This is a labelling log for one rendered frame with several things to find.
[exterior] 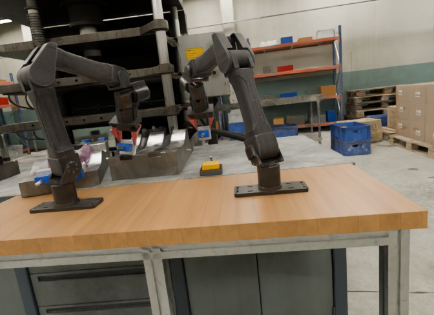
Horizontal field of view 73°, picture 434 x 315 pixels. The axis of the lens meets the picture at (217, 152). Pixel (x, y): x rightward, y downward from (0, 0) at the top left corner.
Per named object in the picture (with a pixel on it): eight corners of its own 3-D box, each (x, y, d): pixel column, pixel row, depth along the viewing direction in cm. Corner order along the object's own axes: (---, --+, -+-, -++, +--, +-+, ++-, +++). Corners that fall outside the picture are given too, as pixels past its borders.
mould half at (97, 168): (100, 184, 108) (94, 155, 106) (21, 197, 102) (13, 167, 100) (111, 160, 156) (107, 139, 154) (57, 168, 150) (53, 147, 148)
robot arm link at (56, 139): (73, 172, 92) (38, 64, 83) (84, 173, 88) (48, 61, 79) (53, 179, 87) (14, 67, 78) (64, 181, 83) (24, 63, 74)
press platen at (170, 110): (186, 133, 180) (182, 104, 176) (-15, 154, 186) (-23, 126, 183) (198, 121, 261) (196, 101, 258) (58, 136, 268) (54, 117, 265)
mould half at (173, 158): (179, 174, 110) (174, 139, 108) (112, 181, 112) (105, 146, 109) (193, 150, 159) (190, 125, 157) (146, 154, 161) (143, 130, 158)
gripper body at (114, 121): (115, 120, 110) (113, 101, 106) (142, 122, 110) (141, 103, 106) (108, 127, 104) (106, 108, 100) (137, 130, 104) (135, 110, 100)
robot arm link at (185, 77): (174, 89, 116) (175, 58, 110) (194, 87, 120) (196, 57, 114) (186, 99, 108) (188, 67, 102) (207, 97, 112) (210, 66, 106)
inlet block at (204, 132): (209, 141, 111) (208, 127, 110) (196, 143, 111) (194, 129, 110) (211, 138, 124) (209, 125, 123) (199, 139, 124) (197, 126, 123)
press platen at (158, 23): (175, 50, 171) (170, 16, 167) (-36, 75, 177) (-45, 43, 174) (191, 64, 251) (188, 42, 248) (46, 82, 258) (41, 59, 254)
